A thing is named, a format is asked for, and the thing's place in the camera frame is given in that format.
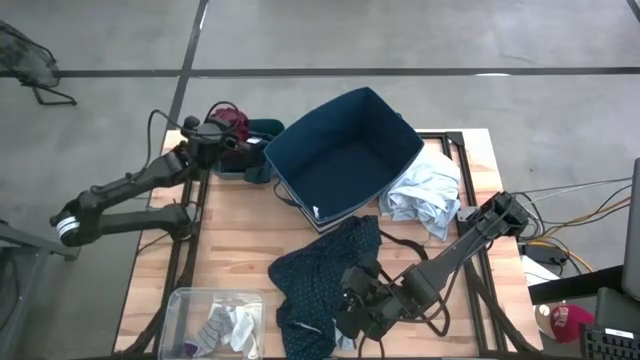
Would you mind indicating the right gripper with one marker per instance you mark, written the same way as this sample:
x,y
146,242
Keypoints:
x,y
375,300

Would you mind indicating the maroon cloth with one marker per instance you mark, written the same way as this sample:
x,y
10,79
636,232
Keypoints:
x,y
237,122

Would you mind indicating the navy fabric storage bin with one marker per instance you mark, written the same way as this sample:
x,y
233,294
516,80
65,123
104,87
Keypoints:
x,y
350,150

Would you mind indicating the red cap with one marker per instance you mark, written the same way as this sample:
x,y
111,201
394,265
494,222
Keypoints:
x,y
570,322

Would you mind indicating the black desk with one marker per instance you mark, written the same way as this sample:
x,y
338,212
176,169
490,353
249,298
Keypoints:
x,y
575,286

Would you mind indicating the light blue shirt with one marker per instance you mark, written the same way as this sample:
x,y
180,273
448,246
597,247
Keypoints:
x,y
425,195

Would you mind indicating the navy dotted cloth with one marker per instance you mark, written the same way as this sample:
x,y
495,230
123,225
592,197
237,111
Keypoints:
x,y
310,280

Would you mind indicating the black keyboard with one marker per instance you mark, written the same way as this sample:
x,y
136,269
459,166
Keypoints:
x,y
610,345

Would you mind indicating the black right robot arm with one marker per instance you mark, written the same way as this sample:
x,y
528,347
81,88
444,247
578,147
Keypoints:
x,y
450,260

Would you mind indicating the white paper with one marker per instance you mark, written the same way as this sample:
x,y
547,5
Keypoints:
x,y
537,272

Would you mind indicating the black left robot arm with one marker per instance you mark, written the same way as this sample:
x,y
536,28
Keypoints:
x,y
140,175

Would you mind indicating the dark navy garment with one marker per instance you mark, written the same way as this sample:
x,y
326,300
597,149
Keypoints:
x,y
262,172

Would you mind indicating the grey metal side table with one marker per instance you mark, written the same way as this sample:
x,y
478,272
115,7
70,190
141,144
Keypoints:
x,y
30,242

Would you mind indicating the black metal table frame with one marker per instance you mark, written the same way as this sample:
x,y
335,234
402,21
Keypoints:
x,y
452,138

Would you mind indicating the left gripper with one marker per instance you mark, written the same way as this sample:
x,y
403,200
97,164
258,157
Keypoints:
x,y
210,142

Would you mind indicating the grey monitor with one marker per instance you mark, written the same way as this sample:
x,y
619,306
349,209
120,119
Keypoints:
x,y
632,235

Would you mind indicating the black mesh chair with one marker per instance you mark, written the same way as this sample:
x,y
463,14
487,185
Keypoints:
x,y
25,60

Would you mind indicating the clear plastic container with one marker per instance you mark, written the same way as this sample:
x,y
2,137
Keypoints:
x,y
175,320

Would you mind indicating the teal plastic bin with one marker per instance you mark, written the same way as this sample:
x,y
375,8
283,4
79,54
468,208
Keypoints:
x,y
230,175

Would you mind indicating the black clothes hanger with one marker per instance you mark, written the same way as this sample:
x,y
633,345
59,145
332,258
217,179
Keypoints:
x,y
404,245

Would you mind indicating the grey striped sock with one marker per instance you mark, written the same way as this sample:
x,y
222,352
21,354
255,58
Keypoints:
x,y
212,330

